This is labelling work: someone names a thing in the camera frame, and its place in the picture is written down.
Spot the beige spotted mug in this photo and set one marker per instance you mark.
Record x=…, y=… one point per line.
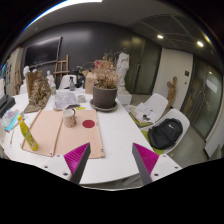
x=69, y=119

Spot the red round coaster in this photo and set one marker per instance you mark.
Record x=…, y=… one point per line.
x=88, y=123

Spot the white chair far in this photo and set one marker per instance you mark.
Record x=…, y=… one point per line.
x=157, y=103

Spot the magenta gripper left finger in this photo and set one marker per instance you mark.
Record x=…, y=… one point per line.
x=76, y=161

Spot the wooden easel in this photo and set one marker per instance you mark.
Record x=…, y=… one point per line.
x=61, y=68

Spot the grey plant pot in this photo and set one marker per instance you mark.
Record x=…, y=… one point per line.
x=104, y=98

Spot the small white cup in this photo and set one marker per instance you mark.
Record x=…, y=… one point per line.
x=81, y=99

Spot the wooden figure mannequin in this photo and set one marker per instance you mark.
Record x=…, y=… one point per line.
x=171, y=91

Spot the open magazine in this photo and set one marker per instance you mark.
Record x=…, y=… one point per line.
x=64, y=100

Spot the white statue bust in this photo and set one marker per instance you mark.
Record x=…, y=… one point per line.
x=121, y=70

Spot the golden sculpture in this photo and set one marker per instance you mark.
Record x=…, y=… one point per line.
x=40, y=91

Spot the black wall screen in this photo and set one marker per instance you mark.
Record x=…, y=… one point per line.
x=43, y=52

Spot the yellow drink bottle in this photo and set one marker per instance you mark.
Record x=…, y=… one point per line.
x=27, y=134

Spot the cardboard box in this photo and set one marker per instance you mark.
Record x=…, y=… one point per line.
x=90, y=80

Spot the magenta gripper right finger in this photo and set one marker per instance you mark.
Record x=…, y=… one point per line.
x=145, y=160

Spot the white chair behind table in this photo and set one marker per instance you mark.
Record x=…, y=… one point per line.
x=65, y=82

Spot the dried brown plant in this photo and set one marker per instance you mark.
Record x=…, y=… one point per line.
x=105, y=71

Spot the papers on chair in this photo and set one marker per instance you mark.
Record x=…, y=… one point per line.
x=143, y=114

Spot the black backpack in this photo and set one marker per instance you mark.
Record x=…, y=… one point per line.
x=165, y=134

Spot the small white figurine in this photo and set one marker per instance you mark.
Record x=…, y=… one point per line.
x=50, y=78

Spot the grey spray bottle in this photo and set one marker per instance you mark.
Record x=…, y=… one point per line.
x=72, y=84

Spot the white chair near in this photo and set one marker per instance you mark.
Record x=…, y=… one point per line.
x=173, y=113

